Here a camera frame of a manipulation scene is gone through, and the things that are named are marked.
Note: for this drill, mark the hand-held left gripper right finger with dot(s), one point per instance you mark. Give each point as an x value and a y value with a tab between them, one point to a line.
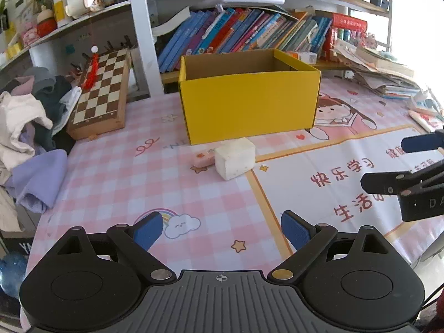
295	230

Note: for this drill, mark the red tassel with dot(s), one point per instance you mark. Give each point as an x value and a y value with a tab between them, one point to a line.
92	71

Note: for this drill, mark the pink checked desk mat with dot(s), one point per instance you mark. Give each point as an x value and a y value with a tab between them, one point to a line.
138	180

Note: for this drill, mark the wooden bookshelf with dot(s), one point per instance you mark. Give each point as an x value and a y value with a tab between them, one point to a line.
140	24

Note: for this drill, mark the red wooden doll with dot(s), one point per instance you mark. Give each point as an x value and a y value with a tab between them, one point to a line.
47	22

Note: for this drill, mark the wooden chessboard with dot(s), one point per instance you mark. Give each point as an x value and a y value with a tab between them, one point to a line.
100	93

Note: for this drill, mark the white tube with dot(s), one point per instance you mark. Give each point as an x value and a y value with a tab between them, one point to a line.
425	121

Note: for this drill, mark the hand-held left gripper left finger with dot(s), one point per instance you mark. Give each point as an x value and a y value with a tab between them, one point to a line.
150	228

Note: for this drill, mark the yellow cardboard box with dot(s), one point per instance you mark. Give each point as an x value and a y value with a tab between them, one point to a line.
249	107

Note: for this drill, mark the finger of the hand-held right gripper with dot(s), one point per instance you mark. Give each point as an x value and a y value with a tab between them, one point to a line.
381	183
423	143

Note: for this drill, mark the red book box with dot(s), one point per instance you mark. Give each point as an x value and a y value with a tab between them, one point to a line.
348	20

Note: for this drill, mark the yellow bottle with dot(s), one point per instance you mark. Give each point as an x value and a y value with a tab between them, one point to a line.
59	8

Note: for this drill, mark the pile of clothes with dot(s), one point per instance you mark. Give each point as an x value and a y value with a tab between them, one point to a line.
24	118

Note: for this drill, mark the white foam block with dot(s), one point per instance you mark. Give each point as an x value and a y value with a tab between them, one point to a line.
234	159

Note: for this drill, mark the white and orange toothpaste box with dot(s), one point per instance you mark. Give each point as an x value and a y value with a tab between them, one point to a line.
303	57

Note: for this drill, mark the blue water bottle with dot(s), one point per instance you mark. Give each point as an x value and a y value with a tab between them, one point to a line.
12	274

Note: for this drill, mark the pink eraser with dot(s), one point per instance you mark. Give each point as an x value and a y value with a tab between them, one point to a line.
204	158

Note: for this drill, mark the row of colourful books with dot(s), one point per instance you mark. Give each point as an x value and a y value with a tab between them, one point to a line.
242	31

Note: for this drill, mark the lilac fleece cloth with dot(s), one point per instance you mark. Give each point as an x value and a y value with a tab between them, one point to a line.
38	177

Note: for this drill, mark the stack of papers and books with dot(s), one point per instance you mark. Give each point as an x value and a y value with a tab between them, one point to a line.
378	73

